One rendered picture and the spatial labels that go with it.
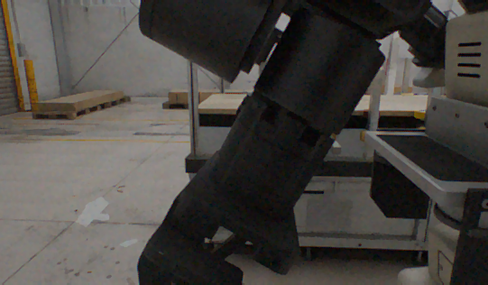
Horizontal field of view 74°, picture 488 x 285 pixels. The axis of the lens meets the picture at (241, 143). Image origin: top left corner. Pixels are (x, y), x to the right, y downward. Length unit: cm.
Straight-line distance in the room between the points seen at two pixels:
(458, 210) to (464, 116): 16
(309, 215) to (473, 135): 152
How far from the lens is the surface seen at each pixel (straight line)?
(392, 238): 210
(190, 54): 18
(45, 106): 743
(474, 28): 53
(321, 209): 193
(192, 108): 152
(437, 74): 66
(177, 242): 16
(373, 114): 156
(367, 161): 159
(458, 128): 51
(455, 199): 36
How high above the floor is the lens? 116
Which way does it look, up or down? 15 degrees down
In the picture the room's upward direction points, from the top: straight up
